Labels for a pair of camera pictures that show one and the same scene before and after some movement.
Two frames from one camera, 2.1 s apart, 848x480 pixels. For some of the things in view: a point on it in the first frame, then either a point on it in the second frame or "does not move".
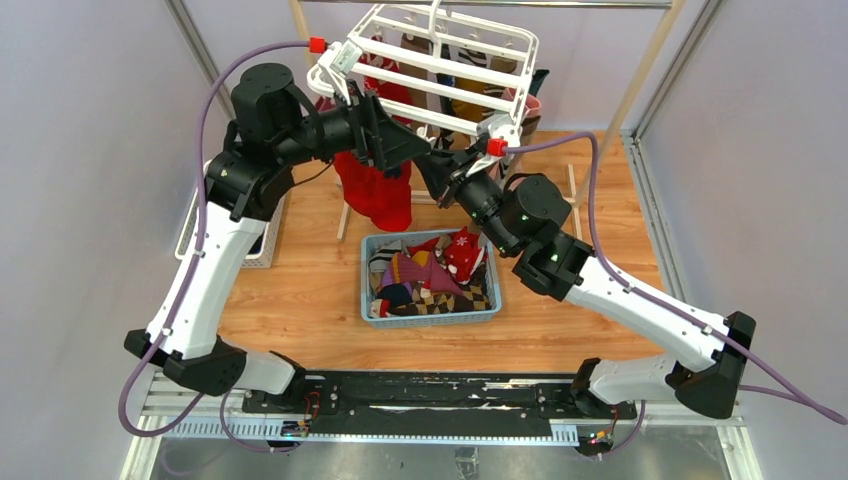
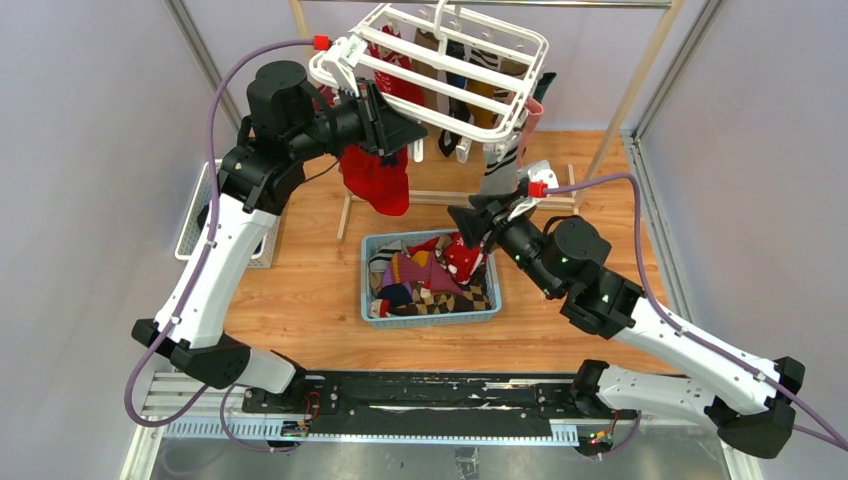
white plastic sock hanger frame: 445,67 does not move
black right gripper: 438,169 → 485,213
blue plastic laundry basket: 427,278 does not move
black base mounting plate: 431,404 does not move
